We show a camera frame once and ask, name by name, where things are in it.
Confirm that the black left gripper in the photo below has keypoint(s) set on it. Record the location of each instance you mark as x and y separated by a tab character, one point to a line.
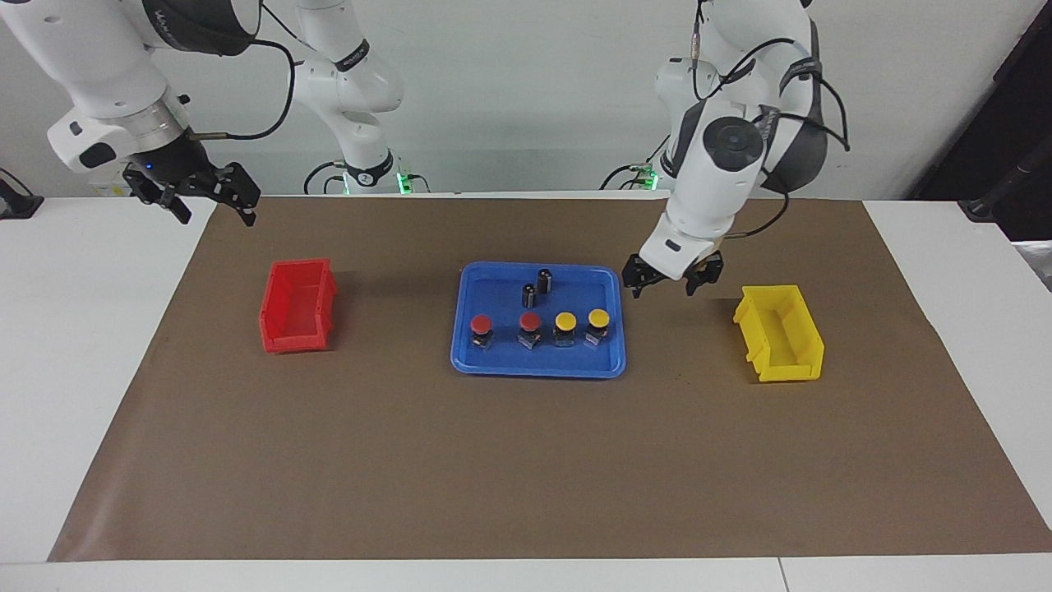
707	270

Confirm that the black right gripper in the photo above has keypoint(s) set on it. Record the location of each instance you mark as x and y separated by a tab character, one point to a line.
189	177

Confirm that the yellow push button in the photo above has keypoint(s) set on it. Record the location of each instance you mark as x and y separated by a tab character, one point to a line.
565	320
598	316

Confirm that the red push button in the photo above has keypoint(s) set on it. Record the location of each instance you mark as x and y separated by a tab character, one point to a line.
482	323
530	320

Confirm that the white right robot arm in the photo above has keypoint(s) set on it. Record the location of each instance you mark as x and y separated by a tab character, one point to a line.
90	57

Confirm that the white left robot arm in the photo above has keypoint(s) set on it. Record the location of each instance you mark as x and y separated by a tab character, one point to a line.
723	164

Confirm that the blue plastic tray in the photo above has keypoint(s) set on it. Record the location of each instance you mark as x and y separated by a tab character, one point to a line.
501	362

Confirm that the white box yellow label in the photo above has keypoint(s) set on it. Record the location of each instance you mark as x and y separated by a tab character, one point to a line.
103	187

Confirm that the black cylinder knob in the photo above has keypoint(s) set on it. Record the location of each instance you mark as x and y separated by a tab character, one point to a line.
529	296
544	280

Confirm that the yellow plastic bin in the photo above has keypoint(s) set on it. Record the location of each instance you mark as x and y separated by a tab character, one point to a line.
785	337

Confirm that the red plastic bin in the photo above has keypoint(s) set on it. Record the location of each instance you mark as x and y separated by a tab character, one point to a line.
292	312

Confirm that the brown paper table mat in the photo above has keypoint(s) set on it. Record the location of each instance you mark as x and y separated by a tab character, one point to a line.
526	460

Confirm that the grey crinkled sheet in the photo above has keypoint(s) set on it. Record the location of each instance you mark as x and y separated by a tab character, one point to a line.
1037	263

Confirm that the black equipment stand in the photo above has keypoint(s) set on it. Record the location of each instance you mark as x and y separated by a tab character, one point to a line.
1011	123

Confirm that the black clamp mount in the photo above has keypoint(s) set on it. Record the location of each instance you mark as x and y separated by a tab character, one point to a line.
16	205

